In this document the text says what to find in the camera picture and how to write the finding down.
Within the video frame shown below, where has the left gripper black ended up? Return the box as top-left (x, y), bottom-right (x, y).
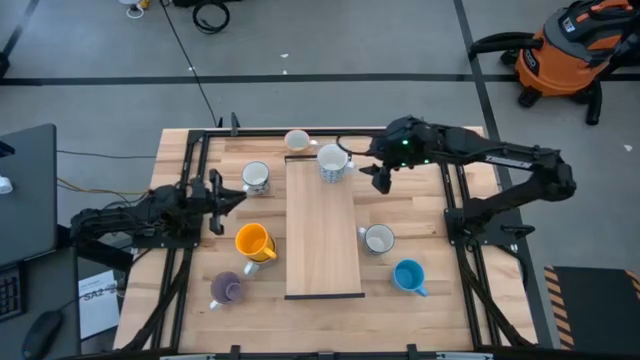
top-left (188, 168), bottom-right (248, 236)

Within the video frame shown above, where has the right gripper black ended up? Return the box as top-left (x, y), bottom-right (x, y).
top-left (358, 115), bottom-right (439, 195)

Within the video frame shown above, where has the white mug with blue flowers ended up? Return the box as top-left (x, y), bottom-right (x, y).
top-left (240, 159), bottom-right (272, 197)

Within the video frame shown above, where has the yellow mug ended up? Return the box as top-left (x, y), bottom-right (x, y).
top-left (234, 222), bottom-right (279, 264)

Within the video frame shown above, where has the white mug small blue pattern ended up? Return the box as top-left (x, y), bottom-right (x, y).
top-left (316, 143), bottom-right (356, 185)

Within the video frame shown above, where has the dark blue white-leaf mug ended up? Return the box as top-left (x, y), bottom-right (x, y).
top-left (356, 223), bottom-right (397, 257)

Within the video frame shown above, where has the cream mug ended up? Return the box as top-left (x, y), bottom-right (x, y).
top-left (283, 128), bottom-right (320, 153)

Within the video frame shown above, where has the purple mug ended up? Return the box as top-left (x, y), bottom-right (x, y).
top-left (208, 270), bottom-right (246, 312)

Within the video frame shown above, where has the light blue mug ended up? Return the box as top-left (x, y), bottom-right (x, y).
top-left (391, 258), bottom-right (430, 298)

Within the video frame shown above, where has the wooden shelf with black legs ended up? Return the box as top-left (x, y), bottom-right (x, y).
top-left (283, 154), bottom-right (366, 301)

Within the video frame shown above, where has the white paper manual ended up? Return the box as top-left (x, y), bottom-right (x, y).
top-left (78, 269), bottom-right (121, 341)

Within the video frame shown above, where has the dark grey laptop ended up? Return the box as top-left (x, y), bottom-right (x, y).
top-left (0, 123), bottom-right (58, 269)

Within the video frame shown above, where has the orange shop vacuum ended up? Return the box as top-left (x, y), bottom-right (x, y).
top-left (499, 0), bottom-right (640, 126)

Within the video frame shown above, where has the black computer mouse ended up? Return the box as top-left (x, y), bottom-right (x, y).
top-left (21, 309), bottom-right (65, 360)

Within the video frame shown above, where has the black keyboard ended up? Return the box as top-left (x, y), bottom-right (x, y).
top-left (0, 262), bottom-right (27, 322)

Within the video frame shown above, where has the black hazard-striped mat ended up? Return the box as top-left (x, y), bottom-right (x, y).
top-left (543, 264), bottom-right (640, 354)

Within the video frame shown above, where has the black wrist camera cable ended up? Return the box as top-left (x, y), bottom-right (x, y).
top-left (335, 133), bottom-right (376, 157)

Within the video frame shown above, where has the black metal table frame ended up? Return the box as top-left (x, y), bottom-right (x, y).
top-left (119, 112), bottom-right (539, 360)

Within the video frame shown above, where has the yellow cable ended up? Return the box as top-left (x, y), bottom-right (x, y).
top-left (56, 177), bottom-right (151, 197)

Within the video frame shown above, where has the thin dark cable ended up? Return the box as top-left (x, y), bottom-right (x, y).
top-left (56, 148), bottom-right (157, 161)

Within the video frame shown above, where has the black floor cable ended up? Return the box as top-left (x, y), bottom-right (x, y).
top-left (158, 0), bottom-right (224, 130)

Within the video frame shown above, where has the coiled black cable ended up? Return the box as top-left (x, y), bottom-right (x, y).
top-left (192, 0), bottom-right (232, 35)

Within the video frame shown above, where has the black vacuum hose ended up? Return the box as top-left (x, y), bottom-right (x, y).
top-left (468, 31), bottom-right (544, 62)

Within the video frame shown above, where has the white cable with plug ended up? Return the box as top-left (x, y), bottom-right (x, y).
top-left (118, 0), bottom-right (151, 20)

